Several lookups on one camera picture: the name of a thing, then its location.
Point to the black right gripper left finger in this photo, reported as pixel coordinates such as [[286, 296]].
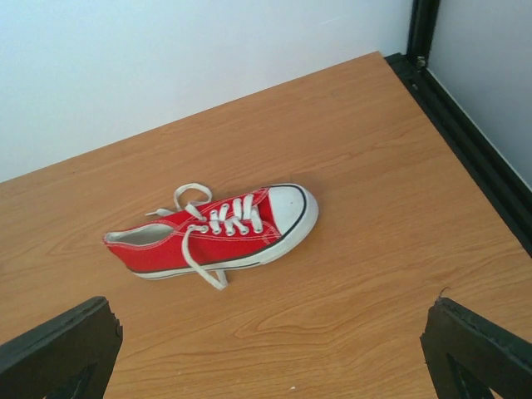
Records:
[[69, 356]]

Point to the black aluminium cage frame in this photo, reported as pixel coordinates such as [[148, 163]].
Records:
[[500, 184]]

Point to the white shoelace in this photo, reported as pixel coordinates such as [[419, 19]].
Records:
[[238, 216]]

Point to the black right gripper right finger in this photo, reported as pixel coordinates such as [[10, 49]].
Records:
[[468, 356]]

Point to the red canvas sneaker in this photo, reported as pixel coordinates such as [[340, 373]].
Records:
[[289, 213]]

